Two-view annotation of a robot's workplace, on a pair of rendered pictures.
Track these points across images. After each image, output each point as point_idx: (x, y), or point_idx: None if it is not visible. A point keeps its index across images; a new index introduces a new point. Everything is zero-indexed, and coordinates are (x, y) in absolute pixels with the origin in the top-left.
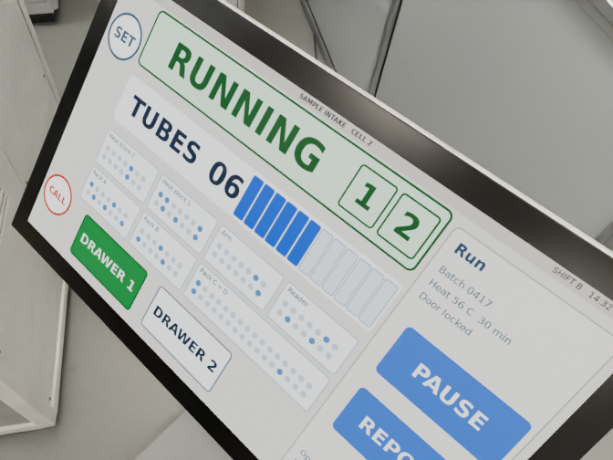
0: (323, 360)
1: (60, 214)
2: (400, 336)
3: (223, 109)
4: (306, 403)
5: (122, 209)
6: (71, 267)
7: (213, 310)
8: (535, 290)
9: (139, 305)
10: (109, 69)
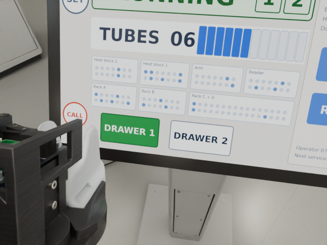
0: (286, 95)
1: (83, 124)
2: (320, 55)
3: (162, 2)
4: (287, 122)
5: (124, 95)
6: (106, 149)
7: (210, 112)
8: None
9: (162, 140)
10: (74, 23)
